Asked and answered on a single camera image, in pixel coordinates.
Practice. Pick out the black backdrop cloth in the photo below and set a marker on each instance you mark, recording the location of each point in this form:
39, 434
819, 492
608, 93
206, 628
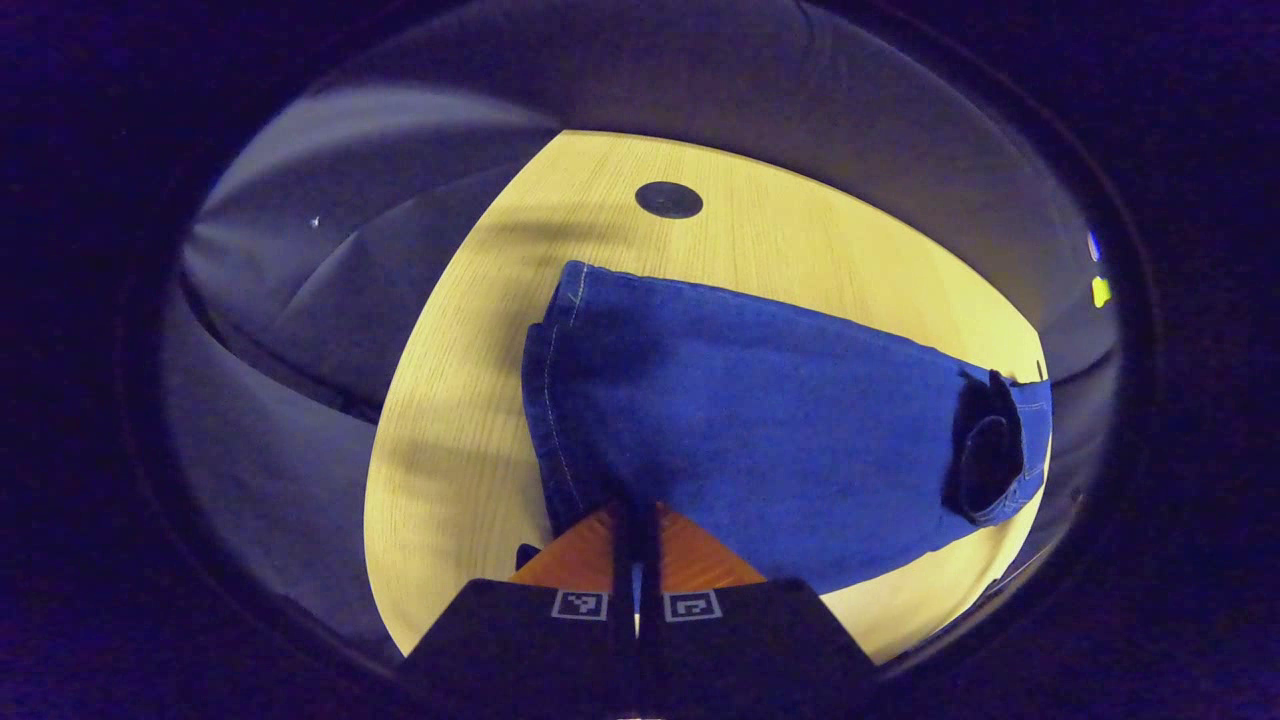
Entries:
300, 330

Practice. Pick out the black round table grommet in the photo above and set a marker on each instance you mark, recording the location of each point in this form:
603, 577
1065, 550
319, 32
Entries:
669, 199

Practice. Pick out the blue denim jeans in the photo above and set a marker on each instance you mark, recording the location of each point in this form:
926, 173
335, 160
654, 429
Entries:
760, 420

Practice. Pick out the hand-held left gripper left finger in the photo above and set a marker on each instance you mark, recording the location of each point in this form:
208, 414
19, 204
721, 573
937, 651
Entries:
560, 650

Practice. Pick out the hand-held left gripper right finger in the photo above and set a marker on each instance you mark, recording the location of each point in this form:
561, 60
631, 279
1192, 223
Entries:
720, 650

